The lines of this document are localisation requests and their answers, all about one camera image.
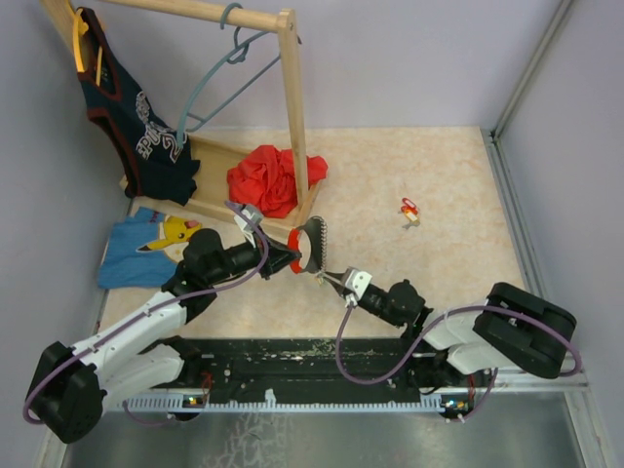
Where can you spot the red tagged key far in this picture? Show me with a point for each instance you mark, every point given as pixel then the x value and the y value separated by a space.
pixel 409 203

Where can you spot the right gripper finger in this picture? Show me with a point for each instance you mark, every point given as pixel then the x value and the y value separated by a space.
pixel 329 280
pixel 332 275

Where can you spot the yellow plastic hanger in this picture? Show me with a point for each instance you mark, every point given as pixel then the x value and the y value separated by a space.
pixel 79 31

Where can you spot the grey slotted cable duct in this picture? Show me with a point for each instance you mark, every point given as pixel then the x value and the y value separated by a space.
pixel 189 403

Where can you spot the aluminium frame rail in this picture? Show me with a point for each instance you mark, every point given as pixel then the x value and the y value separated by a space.
pixel 516 215

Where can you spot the navy basketball jersey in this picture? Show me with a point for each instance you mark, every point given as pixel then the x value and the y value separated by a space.
pixel 155 163

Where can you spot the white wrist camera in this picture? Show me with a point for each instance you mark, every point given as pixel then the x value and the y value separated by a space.
pixel 355 283
pixel 248 217

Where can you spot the wooden clothes rack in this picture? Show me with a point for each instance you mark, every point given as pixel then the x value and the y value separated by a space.
pixel 233 81

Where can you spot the yellow tagged key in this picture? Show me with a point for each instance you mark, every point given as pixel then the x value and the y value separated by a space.
pixel 413 220

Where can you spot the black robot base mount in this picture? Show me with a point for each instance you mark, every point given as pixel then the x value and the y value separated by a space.
pixel 312 370

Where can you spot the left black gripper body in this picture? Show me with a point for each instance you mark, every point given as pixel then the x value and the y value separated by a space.
pixel 268 267

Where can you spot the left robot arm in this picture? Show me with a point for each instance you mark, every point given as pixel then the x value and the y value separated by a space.
pixel 74 386

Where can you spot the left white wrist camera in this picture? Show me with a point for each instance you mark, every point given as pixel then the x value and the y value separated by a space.
pixel 248 217

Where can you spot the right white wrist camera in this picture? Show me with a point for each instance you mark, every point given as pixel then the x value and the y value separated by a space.
pixel 355 283

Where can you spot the red tagged key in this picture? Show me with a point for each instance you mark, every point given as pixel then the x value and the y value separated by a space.
pixel 409 203
pixel 407 211

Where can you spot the red crumpled shirt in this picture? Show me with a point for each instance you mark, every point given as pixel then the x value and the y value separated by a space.
pixel 265 178

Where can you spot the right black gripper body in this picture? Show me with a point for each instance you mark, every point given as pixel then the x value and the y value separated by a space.
pixel 345 292

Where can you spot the blue pikachu shirt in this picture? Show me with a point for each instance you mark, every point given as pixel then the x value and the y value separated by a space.
pixel 143 250

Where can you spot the red tagged key near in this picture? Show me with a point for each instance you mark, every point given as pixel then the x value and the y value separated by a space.
pixel 407 211

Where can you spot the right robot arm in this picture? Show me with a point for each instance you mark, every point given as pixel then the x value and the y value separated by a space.
pixel 509 327

